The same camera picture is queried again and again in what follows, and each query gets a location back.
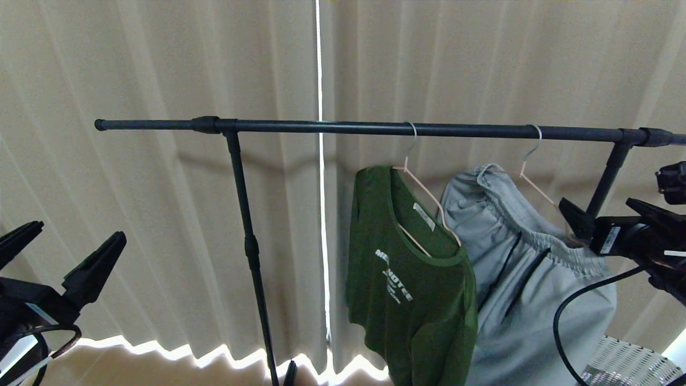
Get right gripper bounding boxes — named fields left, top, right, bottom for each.
left=558, top=197, right=686, bottom=263

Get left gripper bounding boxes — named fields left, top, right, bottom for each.
left=0, top=220, right=128, bottom=345

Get pink clothes hanger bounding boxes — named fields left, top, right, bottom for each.
left=394, top=122, right=463, bottom=257
left=519, top=124, right=586, bottom=247

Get pale grey shorts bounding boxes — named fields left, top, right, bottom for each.
left=439, top=164, right=618, bottom=386

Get green shirt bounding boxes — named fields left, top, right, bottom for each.
left=346, top=165, right=479, bottom=386

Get white laundry basket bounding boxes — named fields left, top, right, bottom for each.
left=576, top=335, right=684, bottom=386

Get black clothes rack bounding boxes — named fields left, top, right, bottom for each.
left=94, top=116, right=686, bottom=386

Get beige curtain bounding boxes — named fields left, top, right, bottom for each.
left=0, top=0, right=686, bottom=384

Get black cable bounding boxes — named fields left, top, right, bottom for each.
left=552, top=263, right=652, bottom=386

